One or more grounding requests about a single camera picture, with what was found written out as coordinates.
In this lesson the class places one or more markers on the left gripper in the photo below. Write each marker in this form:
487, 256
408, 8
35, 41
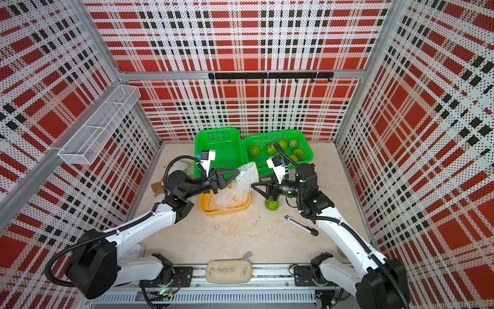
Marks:
219, 181

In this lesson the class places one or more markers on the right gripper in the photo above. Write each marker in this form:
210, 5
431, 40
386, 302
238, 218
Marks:
272, 188

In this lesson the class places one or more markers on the green custard apple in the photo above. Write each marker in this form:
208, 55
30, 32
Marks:
271, 204

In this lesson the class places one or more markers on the white foam net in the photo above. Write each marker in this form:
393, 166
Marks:
248, 175

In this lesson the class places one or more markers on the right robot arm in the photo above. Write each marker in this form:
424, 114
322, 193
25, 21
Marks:
373, 279

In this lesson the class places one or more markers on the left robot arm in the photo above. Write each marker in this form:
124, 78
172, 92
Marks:
96, 262

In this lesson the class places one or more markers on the foam nets pile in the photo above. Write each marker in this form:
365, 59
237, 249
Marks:
227, 199

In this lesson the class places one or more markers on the yellow plastic bowl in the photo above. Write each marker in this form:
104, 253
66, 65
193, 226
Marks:
204, 201

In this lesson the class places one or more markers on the empty green plastic basket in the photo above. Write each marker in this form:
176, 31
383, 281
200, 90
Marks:
227, 144

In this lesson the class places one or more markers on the green basket with fruit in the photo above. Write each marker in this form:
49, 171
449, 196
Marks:
259, 148

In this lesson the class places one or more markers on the black pen tool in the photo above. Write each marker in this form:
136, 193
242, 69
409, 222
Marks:
301, 225

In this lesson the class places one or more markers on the white teddy bear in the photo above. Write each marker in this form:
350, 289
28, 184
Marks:
158, 188

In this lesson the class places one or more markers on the beige sponge block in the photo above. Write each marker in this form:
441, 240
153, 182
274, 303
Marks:
229, 271

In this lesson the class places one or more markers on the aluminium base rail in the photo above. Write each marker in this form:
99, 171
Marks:
238, 284

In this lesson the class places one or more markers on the black hook rail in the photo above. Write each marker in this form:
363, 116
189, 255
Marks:
270, 75

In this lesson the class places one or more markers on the clear wall shelf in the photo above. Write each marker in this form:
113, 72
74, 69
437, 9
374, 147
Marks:
86, 144

